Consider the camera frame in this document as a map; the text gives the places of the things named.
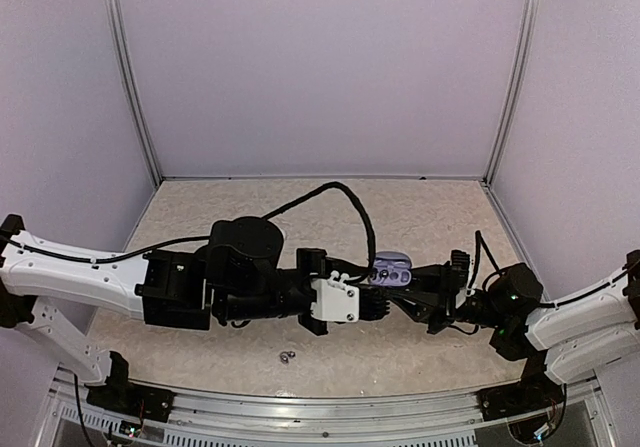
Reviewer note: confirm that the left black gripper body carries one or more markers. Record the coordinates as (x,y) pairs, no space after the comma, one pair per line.
(313,258)

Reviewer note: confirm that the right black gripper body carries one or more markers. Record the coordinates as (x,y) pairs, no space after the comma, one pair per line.
(446,315)

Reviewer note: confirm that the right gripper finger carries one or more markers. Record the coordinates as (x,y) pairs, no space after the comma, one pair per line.
(429,275)
(417,306)

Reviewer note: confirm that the purple earbud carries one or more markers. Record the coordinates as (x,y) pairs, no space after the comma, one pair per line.
(383,276)
(286,356)

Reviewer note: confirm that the blue-grey earbud charging case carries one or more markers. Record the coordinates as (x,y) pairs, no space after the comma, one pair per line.
(398,261)

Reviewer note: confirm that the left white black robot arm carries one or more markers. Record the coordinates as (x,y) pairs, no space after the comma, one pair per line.
(233,275)

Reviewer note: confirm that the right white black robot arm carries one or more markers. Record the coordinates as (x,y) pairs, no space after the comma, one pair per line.
(569,336)

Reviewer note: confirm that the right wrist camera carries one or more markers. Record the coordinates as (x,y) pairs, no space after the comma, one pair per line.
(472,284)

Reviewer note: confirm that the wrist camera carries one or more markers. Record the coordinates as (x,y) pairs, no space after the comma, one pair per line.
(335,302)
(472,284)

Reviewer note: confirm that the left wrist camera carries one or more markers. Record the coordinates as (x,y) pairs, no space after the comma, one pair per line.
(335,302)

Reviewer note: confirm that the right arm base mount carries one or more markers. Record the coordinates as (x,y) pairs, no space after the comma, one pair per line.
(533,391)

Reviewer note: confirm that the front aluminium rail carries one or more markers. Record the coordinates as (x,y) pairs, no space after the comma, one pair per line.
(201,418)

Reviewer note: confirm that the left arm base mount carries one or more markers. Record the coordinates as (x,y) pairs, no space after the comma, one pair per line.
(119,394)

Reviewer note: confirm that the left aluminium frame post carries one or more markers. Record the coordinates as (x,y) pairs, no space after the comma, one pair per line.
(131,91)

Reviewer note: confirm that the aluminium frame post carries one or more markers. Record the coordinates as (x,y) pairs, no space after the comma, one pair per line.
(516,80)
(131,91)

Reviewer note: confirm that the right aluminium frame post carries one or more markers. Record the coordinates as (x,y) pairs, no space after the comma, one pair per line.
(516,80)

